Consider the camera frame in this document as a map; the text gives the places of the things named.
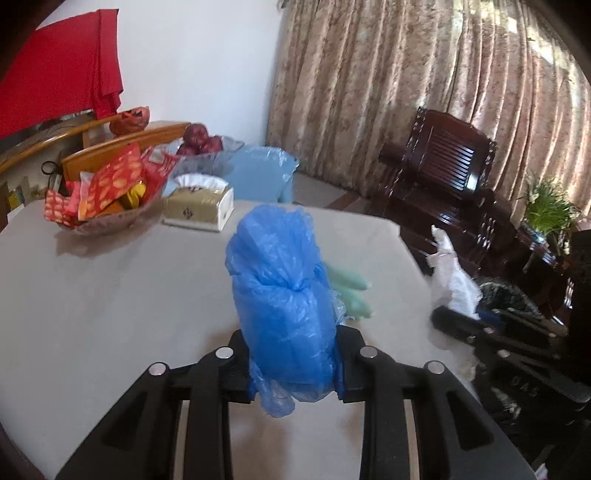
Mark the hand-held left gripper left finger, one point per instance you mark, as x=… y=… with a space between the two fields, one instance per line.
x=240 y=364

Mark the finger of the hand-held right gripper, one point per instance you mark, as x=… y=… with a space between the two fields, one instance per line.
x=457 y=325
x=531 y=323

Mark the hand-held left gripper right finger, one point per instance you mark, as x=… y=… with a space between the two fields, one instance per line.
x=351 y=369

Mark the black bagged trash bin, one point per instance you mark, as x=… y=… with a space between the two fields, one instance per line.
x=503 y=293

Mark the white plastic bag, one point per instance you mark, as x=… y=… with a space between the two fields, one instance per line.
x=452 y=281

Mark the blue plastic bag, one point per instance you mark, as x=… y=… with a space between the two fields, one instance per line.
x=281 y=300

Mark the green glove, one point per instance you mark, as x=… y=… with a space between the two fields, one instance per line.
x=351 y=281

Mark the dark wooden side table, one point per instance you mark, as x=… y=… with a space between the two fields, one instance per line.
x=535 y=249

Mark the dark wooden armchair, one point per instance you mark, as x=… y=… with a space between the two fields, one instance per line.
x=443 y=152
x=579 y=258

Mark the potted green plant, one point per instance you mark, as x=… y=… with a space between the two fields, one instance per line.
x=549 y=207

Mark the beige tissue box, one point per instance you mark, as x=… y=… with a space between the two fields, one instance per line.
x=196 y=207

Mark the glass snack bowl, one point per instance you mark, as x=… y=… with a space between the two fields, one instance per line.
x=115 y=222

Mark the blue covered stool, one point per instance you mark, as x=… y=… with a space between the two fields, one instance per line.
x=263 y=175

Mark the yellow snack packet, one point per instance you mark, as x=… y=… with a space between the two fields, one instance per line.
x=135 y=196

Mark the red packet with white panel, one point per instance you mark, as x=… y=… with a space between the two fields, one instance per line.
x=159 y=170

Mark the glass fruit bowl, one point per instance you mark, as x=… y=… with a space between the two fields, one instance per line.
x=224 y=154

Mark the red apple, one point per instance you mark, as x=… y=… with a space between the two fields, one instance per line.
x=214 y=144
x=195 y=134
x=187 y=150

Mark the large red leaf-print packet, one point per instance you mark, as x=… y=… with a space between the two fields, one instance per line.
x=111 y=180

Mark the small red dotted packet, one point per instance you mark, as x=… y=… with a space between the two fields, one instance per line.
x=57 y=207

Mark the light wooden cabinet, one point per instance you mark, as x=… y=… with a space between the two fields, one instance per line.
x=97 y=157

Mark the red woven basket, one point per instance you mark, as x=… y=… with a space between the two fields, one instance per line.
x=131 y=121

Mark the patterned beige curtain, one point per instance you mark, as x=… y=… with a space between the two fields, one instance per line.
x=369 y=69

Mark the black television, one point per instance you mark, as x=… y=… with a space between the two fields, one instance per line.
x=51 y=125

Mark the red cloth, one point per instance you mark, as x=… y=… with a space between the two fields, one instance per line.
x=55 y=69

